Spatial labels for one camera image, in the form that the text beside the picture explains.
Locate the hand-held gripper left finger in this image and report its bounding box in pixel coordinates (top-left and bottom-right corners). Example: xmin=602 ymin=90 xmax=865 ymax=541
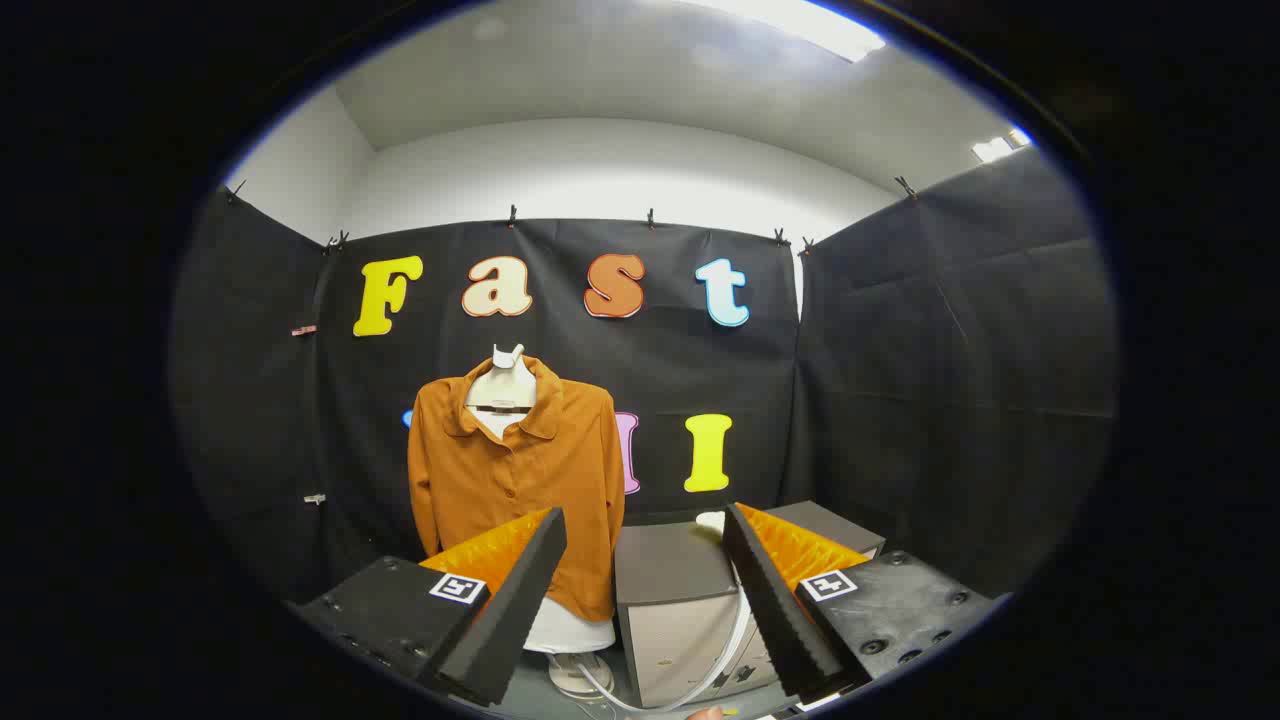
xmin=288 ymin=507 xmax=568 ymax=707

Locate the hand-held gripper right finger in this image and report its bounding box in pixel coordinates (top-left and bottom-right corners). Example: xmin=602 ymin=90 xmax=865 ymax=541
xmin=722 ymin=502 xmax=1001 ymax=706

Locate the white mannequin form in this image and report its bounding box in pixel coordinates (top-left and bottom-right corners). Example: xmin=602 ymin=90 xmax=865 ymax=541
xmin=465 ymin=343 xmax=618 ymax=701

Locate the small ceiling light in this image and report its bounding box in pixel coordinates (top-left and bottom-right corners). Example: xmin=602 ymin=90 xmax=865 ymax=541
xmin=972 ymin=128 xmax=1031 ymax=164

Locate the long ceiling light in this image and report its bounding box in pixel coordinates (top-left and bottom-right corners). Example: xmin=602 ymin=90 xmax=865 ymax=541
xmin=690 ymin=0 xmax=887 ymax=63

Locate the black backdrop cloth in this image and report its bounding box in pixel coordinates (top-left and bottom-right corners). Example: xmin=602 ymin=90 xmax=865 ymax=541
xmin=170 ymin=148 xmax=1116 ymax=606

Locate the grey cabinet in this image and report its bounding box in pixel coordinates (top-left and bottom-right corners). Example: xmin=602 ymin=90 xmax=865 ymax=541
xmin=614 ymin=500 xmax=887 ymax=709

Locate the orange button-up shirt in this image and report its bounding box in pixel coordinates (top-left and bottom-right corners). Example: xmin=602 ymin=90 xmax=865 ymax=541
xmin=408 ymin=355 xmax=626 ymax=623

